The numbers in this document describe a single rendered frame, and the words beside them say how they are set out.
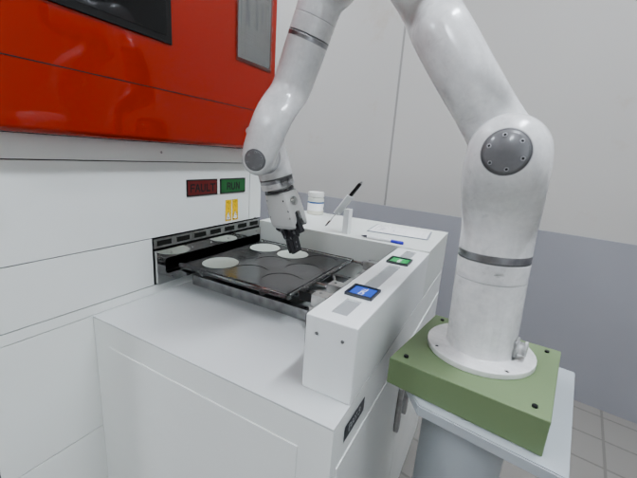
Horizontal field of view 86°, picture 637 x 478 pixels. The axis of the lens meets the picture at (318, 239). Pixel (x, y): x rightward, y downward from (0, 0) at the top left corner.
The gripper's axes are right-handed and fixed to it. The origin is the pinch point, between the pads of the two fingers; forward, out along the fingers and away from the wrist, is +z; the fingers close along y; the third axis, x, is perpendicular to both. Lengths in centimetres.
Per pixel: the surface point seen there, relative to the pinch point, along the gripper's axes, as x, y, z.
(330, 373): 23.0, -32.8, 9.9
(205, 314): 25.8, 7.2, 8.4
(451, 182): -150, 30, 24
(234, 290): 14.9, 11.4, 8.6
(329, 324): 21.0, -33.1, 1.5
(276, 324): 15.8, -7.0, 13.2
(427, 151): -153, 45, 4
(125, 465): 53, 18, 38
